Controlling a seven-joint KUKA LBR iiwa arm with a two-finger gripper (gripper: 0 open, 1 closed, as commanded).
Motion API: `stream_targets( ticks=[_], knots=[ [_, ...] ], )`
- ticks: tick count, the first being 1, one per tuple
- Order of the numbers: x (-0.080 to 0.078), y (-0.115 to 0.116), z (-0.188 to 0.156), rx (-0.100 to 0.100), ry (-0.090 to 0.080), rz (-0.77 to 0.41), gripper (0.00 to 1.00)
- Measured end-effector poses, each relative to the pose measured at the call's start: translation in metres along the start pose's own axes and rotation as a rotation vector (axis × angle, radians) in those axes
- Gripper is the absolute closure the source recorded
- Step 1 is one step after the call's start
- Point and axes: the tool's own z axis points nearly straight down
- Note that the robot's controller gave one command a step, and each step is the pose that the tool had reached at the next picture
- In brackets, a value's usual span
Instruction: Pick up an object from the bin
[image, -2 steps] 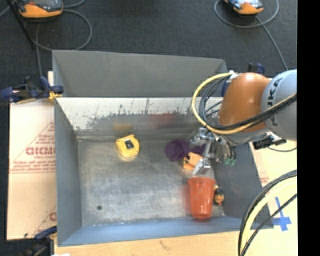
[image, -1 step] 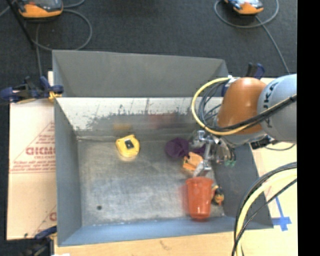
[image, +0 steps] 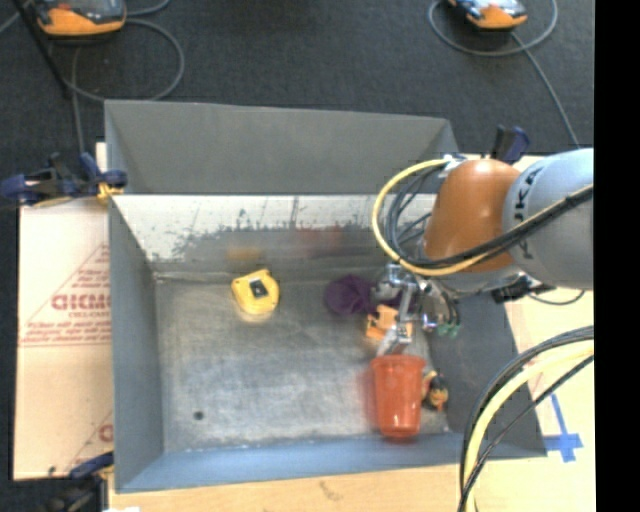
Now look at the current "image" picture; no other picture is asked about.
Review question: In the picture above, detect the small orange box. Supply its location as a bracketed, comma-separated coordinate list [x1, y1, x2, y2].
[364, 304, 401, 342]

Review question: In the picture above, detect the orange plastic cup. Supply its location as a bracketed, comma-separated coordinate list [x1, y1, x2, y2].
[370, 354, 428, 442]

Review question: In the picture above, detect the purple cloth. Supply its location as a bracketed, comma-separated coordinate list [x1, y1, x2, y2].
[323, 273, 377, 317]

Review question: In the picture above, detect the black and yellow toy figure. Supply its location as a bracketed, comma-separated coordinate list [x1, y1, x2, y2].
[422, 369, 451, 413]

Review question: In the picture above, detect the grey metal bin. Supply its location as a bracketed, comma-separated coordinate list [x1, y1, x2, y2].
[103, 99, 547, 494]

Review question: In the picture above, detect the yellow tape measure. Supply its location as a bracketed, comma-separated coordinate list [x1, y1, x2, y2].
[230, 268, 281, 317]

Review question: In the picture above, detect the brown cardboard board red print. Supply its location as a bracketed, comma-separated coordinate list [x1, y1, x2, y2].
[11, 195, 116, 482]

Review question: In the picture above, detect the black cylinder on white bracket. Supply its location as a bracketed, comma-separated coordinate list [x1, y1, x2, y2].
[491, 276, 544, 303]

